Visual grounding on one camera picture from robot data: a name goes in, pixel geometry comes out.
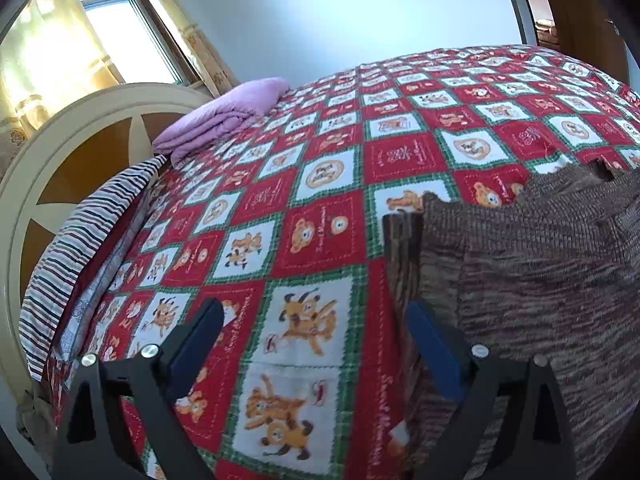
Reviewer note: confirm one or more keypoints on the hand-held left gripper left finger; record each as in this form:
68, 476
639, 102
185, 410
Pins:
192, 355

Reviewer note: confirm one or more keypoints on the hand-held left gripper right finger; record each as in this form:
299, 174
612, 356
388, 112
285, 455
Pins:
440, 355

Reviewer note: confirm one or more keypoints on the brown knit sweater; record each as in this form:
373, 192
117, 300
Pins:
525, 285

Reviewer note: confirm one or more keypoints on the grey floral pillow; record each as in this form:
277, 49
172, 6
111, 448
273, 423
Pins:
80, 320

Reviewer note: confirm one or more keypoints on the striped pillow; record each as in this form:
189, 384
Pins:
65, 260

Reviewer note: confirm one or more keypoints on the olive crumpled cloth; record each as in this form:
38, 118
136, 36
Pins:
37, 420

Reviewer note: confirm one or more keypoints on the red printed bedspread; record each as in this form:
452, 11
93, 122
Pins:
320, 220

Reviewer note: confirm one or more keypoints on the cream and brown headboard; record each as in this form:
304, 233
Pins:
90, 170

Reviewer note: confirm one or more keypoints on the folded pink blanket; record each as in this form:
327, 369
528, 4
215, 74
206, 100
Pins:
220, 115

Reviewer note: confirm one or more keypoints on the narrow yellow curtain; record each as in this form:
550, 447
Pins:
190, 30

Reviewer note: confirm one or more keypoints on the wide yellow curtain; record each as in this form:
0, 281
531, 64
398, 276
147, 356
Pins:
45, 60

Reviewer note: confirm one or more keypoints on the window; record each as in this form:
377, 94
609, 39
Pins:
135, 25

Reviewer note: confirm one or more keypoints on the brown sofa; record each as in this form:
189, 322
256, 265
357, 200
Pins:
546, 34

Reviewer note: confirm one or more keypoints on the brown wooden door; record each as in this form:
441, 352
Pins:
585, 15

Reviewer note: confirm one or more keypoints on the dark wooden door frame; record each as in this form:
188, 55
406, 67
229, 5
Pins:
520, 5

